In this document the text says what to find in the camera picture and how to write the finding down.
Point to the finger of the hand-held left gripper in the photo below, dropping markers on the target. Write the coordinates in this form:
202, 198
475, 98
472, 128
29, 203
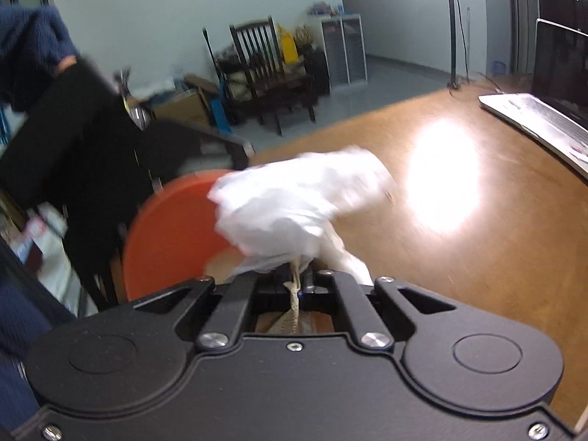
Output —
225, 140

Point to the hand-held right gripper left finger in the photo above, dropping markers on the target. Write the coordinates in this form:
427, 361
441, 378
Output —
264, 281

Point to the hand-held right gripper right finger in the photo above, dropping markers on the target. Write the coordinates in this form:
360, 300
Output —
318, 284

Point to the white cloth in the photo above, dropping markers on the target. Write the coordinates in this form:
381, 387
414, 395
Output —
294, 197

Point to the orange round plate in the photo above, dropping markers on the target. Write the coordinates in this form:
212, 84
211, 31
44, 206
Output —
170, 234

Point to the person's left forearm blue sleeve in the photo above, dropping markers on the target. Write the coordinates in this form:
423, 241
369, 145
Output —
32, 50

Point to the brown cardboard box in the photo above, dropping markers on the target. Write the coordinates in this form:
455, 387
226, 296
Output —
183, 105

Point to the dark wooden chair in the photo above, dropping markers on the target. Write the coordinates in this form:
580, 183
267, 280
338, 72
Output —
266, 73

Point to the black stick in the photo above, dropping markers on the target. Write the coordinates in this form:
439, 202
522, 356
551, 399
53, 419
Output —
211, 59

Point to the pile of white packages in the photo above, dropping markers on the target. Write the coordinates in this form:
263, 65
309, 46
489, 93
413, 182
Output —
50, 257

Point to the yellow bag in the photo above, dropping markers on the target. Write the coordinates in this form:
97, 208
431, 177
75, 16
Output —
288, 46

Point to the black low cabinet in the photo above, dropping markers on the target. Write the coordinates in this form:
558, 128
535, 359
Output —
319, 73

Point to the dried plant bunch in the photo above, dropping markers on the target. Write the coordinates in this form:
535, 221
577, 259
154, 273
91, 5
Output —
305, 36

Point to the person's blue clothing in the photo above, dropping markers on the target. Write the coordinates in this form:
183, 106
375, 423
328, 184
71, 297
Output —
18, 326

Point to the black lamp stand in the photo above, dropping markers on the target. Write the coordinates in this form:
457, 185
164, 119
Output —
452, 32

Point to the small blue bin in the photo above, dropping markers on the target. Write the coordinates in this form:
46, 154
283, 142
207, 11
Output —
498, 68

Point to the silver laptop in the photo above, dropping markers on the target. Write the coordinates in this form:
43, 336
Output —
546, 101

